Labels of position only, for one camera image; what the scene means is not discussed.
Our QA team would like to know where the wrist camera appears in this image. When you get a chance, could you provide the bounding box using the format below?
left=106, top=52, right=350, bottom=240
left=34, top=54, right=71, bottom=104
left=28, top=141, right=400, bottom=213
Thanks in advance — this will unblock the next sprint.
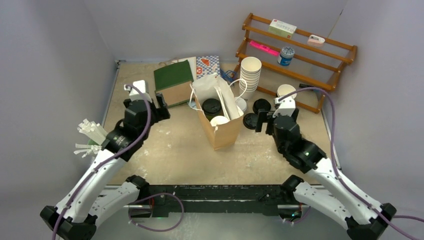
left=123, top=80, right=153, bottom=103
left=273, top=96, right=296, bottom=118

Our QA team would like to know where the single black cup lid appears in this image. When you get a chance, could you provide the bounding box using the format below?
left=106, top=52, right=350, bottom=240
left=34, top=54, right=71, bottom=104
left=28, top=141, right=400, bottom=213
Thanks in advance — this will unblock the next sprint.
left=201, top=98, right=222, bottom=120

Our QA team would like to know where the green cup of stirrers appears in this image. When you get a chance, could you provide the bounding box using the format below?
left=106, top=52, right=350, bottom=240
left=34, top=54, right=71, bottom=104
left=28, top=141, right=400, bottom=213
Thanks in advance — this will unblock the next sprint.
left=73, top=119, right=108, bottom=158

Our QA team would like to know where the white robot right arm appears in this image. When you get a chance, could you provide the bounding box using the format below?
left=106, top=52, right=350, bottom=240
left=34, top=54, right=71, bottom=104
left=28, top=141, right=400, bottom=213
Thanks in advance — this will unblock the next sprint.
left=255, top=109, right=397, bottom=240

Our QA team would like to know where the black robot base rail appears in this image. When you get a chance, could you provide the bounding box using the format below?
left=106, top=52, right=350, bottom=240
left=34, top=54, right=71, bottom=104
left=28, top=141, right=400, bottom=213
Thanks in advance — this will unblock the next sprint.
left=126, top=175, right=309, bottom=222

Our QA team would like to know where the white green box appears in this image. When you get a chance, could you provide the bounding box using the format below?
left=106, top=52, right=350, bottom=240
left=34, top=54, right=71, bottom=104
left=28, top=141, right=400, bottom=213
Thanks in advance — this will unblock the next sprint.
left=268, top=19, right=297, bottom=39

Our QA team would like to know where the wooden shelf rack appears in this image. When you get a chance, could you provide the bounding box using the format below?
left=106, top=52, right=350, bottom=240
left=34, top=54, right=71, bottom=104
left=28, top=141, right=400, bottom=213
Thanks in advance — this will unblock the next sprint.
left=235, top=12, right=358, bottom=115

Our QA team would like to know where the blue checkered paper bag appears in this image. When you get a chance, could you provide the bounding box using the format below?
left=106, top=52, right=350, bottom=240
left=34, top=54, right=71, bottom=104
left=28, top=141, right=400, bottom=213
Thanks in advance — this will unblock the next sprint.
left=194, top=55, right=223, bottom=81

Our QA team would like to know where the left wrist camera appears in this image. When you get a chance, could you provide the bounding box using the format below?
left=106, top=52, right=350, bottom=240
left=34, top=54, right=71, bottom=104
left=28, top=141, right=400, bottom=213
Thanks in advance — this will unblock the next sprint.
left=123, top=80, right=153, bottom=103

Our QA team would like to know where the pink white tape dispenser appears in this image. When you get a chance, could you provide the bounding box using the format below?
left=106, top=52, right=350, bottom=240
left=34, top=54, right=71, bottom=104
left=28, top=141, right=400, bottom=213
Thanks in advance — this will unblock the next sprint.
left=306, top=34, right=326, bottom=48

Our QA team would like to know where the black blue marker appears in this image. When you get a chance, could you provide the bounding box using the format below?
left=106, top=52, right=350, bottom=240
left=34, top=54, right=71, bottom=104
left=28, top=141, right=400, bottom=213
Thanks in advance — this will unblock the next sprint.
left=298, top=83, right=319, bottom=93

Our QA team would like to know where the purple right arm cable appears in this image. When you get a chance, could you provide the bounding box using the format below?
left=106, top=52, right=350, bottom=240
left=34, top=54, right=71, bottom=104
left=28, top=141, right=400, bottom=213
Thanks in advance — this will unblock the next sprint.
left=276, top=87, right=424, bottom=240

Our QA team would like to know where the black cup with white cup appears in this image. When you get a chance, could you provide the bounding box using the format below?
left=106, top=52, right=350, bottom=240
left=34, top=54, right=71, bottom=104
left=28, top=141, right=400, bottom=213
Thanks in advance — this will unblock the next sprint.
left=276, top=84, right=296, bottom=98

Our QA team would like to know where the blue lidded jar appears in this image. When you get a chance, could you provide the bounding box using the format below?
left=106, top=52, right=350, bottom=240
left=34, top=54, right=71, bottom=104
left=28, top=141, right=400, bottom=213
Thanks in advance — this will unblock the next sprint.
left=277, top=46, right=295, bottom=67

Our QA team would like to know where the brown kraft paper bag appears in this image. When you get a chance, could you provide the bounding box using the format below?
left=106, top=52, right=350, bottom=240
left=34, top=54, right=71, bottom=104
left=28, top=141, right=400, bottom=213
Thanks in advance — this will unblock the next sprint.
left=189, top=73, right=245, bottom=150

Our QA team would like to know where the white paper cup stack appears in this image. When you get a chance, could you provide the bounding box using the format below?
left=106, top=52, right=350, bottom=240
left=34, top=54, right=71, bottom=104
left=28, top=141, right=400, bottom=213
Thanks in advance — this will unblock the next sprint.
left=239, top=56, right=262, bottom=100

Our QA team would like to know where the pink highlighter pen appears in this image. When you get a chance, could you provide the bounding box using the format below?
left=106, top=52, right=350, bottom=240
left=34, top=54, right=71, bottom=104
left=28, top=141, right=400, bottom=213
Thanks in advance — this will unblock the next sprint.
left=249, top=40, right=280, bottom=57

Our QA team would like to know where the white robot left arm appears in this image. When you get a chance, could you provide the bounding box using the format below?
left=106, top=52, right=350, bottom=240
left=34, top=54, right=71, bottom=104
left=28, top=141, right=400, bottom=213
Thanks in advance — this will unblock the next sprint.
left=40, top=93, right=170, bottom=240

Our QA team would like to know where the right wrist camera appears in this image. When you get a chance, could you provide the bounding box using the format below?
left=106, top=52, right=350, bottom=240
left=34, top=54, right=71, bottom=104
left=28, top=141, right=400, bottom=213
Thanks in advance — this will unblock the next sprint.
left=273, top=96, right=296, bottom=118

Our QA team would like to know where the green paper bag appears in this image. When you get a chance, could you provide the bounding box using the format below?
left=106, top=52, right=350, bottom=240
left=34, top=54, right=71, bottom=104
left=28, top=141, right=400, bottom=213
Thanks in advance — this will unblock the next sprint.
left=153, top=60, right=194, bottom=107

